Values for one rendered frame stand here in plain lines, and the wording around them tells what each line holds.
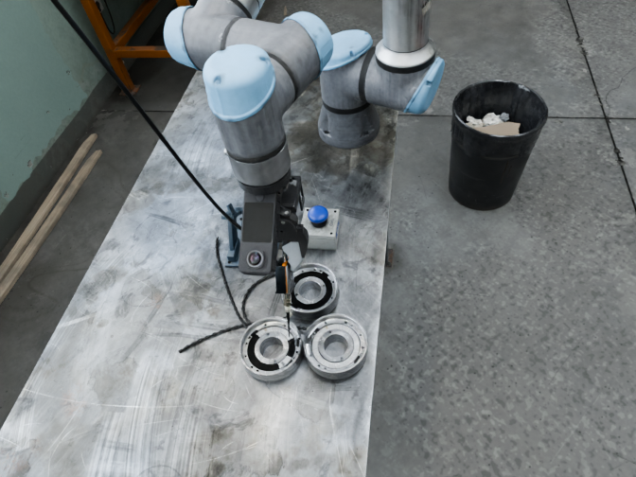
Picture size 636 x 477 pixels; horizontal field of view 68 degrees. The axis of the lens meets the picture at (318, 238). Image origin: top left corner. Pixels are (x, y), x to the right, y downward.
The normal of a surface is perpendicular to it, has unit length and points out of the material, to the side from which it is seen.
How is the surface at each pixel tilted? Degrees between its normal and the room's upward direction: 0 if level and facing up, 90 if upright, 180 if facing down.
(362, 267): 0
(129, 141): 0
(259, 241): 31
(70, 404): 0
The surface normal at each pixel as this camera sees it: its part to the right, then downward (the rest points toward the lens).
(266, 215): -0.15, -0.12
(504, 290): -0.10, -0.62
